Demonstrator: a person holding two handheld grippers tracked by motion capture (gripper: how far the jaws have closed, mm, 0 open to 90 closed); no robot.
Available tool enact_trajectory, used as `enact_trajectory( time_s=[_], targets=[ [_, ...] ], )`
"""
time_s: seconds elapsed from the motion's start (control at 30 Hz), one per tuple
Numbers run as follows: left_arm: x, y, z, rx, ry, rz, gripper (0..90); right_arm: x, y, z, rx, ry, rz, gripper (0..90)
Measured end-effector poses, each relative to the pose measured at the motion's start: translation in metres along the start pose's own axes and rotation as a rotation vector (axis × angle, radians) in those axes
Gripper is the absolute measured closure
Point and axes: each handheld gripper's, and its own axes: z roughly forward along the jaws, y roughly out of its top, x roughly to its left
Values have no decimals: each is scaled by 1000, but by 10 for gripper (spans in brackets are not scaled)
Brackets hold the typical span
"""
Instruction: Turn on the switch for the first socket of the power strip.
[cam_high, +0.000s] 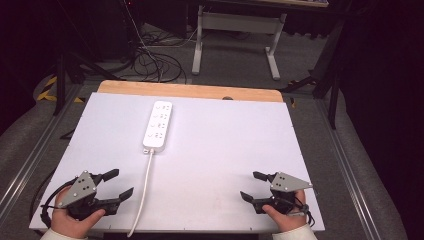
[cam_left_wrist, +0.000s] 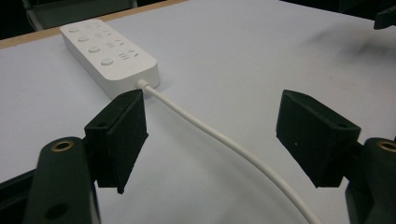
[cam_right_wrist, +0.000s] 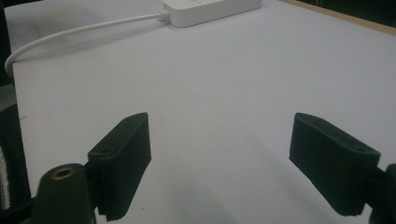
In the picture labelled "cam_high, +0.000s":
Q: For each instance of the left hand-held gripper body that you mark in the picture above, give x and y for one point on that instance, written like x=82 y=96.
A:
x=80 y=190

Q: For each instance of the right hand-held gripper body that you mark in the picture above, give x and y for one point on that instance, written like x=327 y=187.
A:
x=287 y=184

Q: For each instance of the person's left hand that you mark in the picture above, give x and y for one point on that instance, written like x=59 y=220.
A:
x=68 y=225

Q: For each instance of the person's right hand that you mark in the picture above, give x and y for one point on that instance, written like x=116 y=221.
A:
x=286 y=221

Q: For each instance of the white board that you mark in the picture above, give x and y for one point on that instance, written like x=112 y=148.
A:
x=206 y=153

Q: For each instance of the white power strip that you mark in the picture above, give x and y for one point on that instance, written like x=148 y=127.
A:
x=158 y=125

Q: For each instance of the black metal stand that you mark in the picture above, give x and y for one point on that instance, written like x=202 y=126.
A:
x=333 y=93
x=60 y=83

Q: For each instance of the yellow and black tape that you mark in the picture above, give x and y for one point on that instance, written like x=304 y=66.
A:
x=50 y=88

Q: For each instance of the wooden table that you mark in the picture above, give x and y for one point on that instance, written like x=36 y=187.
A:
x=186 y=89

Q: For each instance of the black curtain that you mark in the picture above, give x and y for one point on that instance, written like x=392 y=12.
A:
x=386 y=83

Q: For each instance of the aluminium rail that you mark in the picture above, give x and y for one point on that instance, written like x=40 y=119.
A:
x=346 y=173
x=36 y=150

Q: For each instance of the white metal desk frame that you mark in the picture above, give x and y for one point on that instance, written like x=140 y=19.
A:
x=238 y=22

